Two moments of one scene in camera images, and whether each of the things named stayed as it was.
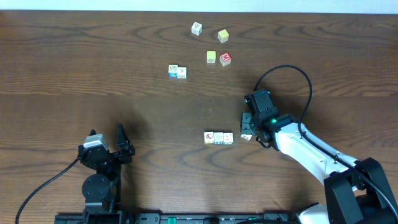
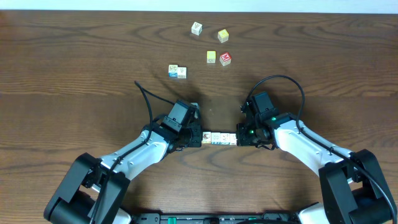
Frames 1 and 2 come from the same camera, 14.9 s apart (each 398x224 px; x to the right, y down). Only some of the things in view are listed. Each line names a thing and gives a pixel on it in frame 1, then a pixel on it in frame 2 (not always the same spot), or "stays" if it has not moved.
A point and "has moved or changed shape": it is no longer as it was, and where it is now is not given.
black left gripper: (111, 156) → (195, 137)
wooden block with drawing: (248, 137) has moved or changed shape
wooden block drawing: (228, 138) has moved or changed shape
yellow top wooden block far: (222, 35) stays
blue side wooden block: (173, 70) stays
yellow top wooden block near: (211, 56) stays
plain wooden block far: (196, 28) stays
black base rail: (106, 217) stays
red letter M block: (225, 58) stays
